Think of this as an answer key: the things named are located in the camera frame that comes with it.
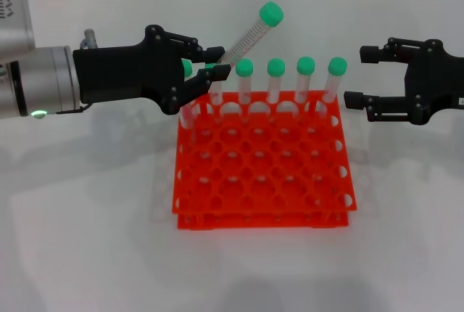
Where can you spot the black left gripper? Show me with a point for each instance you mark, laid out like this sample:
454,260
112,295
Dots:
127,72

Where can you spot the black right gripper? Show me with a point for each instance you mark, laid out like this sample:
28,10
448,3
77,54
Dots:
438,83

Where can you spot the green-capped clear test tube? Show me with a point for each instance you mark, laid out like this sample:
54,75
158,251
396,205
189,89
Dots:
271,14
187,68
276,66
337,65
188,123
306,65
216,99
244,67

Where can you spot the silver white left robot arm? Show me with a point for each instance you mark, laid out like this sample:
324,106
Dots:
36,80

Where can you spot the orange plastic test tube rack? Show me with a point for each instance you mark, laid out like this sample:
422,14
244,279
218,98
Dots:
261,167

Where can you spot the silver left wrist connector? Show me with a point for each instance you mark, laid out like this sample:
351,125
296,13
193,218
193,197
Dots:
88,38

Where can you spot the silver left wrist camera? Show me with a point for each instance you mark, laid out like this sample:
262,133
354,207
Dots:
14,11

